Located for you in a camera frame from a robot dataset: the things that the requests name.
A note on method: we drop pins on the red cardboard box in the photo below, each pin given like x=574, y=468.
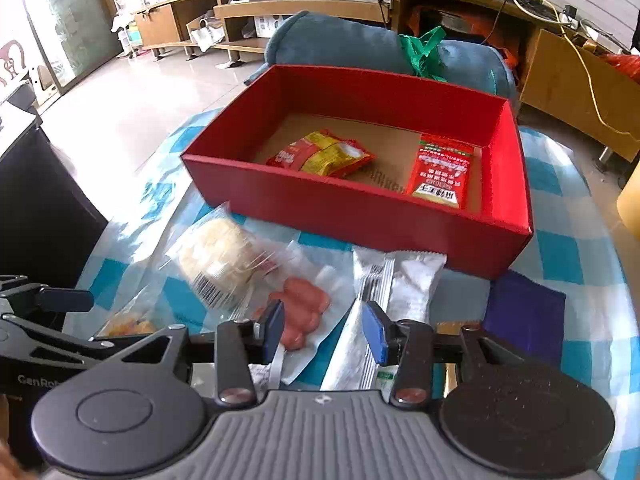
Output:
x=350, y=220

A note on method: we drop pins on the white plastic bag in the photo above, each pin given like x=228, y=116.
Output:
x=207, y=35

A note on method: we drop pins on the blue cushion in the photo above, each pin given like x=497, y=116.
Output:
x=325, y=40

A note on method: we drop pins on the white snack packet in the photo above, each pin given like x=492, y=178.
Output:
x=415, y=285

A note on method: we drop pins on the wooden cabinet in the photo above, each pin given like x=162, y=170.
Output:
x=560, y=70

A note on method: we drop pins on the clear yellow chips packet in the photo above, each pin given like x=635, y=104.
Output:
x=125, y=327

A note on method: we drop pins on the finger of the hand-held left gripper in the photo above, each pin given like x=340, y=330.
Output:
x=65, y=300
x=12, y=281

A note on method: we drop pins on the orange bag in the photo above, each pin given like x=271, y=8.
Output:
x=415, y=22

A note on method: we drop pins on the blue checked tablecloth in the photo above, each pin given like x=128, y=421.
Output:
x=555, y=180

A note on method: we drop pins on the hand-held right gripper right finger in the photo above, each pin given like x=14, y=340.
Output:
x=375, y=332

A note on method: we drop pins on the clear bun packet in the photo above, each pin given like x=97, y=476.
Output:
x=215, y=250

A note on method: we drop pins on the glass sliding door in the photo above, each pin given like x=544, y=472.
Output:
x=75, y=20

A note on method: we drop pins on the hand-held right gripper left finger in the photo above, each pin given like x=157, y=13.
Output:
x=272, y=327

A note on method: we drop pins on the gold snack packet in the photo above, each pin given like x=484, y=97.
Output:
x=450, y=380

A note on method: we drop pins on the yellow and red snack packet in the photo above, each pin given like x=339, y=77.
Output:
x=320, y=155

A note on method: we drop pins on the sausage packet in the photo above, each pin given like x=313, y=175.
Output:
x=300, y=305

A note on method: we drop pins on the red plastic bag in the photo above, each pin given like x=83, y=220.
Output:
x=625, y=67

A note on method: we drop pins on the red sauce packet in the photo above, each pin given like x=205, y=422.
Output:
x=442, y=175

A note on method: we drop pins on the purple snack packet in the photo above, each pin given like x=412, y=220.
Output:
x=525, y=305

